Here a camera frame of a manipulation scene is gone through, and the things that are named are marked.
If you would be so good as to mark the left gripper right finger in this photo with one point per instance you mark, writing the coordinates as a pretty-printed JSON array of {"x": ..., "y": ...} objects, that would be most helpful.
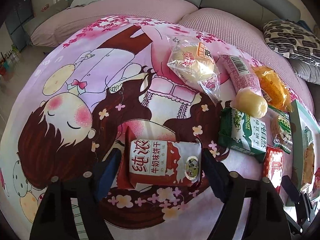
[{"x": 217, "y": 174}]

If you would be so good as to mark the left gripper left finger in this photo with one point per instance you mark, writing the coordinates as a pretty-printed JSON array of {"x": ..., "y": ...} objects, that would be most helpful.
[{"x": 105, "y": 172}]

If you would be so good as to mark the red peanut snack packet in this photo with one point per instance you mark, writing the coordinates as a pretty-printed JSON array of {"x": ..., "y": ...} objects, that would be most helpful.
[{"x": 317, "y": 179}]

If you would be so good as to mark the red white milk biscuit packet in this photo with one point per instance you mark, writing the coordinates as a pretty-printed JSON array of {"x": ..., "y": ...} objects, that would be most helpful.
[{"x": 158, "y": 162}]

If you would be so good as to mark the green white biscuit packet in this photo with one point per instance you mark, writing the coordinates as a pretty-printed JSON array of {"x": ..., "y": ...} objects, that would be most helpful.
[{"x": 242, "y": 132}]

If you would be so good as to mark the small red square packet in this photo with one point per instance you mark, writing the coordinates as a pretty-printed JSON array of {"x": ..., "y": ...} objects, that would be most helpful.
[{"x": 273, "y": 166}]

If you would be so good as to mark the small green clear snack packet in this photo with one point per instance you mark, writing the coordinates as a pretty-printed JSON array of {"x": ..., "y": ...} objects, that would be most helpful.
[{"x": 281, "y": 130}]

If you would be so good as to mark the pale yellow jelly cup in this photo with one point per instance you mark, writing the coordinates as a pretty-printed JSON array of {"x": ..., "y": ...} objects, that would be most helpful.
[{"x": 250, "y": 103}]

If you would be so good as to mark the yellow soft bread packet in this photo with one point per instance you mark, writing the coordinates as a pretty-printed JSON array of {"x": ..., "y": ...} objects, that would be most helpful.
[{"x": 273, "y": 89}]

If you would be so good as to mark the pink barcode snack packet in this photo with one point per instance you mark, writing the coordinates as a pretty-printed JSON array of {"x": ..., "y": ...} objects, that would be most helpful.
[{"x": 241, "y": 73}]

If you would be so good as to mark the clear round bread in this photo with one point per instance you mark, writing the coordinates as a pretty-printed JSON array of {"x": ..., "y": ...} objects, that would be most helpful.
[{"x": 193, "y": 63}]

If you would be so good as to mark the white tray with teal rim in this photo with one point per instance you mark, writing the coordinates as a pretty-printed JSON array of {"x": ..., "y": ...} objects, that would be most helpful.
[{"x": 305, "y": 150}]

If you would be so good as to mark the pink cartoon girl tablecloth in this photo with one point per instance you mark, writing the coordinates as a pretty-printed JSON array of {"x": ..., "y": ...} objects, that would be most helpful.
[{"x": 110, "y": 76}]

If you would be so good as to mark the grey pillow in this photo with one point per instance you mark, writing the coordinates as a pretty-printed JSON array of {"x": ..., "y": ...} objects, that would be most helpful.
[{"x": 307, "y": 72}]

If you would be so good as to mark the pink checked sofa cover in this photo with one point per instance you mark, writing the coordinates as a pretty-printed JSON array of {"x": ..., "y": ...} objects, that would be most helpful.
[{"x": 223, "y": 25}]

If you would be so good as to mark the black white patterned pillow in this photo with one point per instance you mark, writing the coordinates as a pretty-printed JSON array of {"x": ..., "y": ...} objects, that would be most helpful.
[{"x": 292, "y": 41}]

